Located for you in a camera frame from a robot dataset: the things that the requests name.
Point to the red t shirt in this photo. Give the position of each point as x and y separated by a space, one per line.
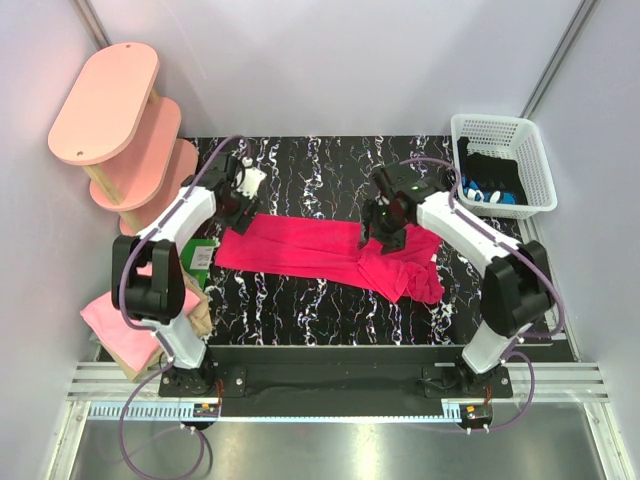
328 249

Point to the green folder with label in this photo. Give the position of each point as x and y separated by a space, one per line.
196 258

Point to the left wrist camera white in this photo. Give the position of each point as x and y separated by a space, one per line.
249 179

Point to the white plastic basket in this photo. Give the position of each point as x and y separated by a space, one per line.
512 138

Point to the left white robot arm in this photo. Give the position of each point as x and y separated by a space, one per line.
148 287

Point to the pink three-tier shelf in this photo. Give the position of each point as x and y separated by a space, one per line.
124 136

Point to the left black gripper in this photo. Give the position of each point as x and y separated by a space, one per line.
241 221

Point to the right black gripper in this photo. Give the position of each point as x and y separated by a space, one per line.
390 242

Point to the black clothes in basket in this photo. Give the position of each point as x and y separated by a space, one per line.
475 164

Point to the folded pink t shirt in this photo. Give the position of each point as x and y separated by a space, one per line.
114 334

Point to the aluminium rail frame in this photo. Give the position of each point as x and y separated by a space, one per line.
558 424

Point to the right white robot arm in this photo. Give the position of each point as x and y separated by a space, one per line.
516 287

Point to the blue white garment in basket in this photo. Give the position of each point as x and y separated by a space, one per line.
491 189

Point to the folded beige t shirt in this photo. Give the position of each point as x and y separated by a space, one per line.
200 321

